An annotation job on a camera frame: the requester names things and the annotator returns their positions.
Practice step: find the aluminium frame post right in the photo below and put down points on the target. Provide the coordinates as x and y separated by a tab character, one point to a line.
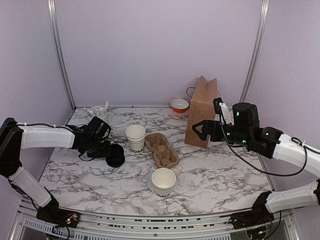
260	33

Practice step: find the brown paper bag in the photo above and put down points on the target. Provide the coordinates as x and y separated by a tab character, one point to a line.
201	108

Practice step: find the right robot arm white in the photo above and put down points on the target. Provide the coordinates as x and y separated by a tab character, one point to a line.
242	128

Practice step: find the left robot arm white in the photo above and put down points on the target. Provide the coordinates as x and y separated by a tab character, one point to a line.
16	137

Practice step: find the orange white bowl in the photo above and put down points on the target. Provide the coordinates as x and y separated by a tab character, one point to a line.
179	105

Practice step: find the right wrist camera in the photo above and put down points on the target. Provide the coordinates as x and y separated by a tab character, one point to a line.
221	108

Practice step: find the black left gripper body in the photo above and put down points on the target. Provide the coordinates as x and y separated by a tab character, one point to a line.
96	150

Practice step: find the white wrapped stir stick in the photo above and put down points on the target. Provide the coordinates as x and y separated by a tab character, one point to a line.
106	106

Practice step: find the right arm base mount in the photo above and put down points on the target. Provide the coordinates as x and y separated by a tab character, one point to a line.
252	220

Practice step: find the white paper coffee cup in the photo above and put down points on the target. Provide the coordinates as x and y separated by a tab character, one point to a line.
163	180

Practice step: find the white ribbed canister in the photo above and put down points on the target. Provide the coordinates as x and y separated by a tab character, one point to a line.
99	112

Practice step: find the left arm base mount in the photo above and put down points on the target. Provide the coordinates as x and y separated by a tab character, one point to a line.
61	217

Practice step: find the black lid stack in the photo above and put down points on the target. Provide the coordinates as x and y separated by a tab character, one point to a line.
116	157

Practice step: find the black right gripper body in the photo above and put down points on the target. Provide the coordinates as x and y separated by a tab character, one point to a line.
218	136

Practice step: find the brown cardboard cup carrier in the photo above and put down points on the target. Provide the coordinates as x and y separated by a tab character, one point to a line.
164	155

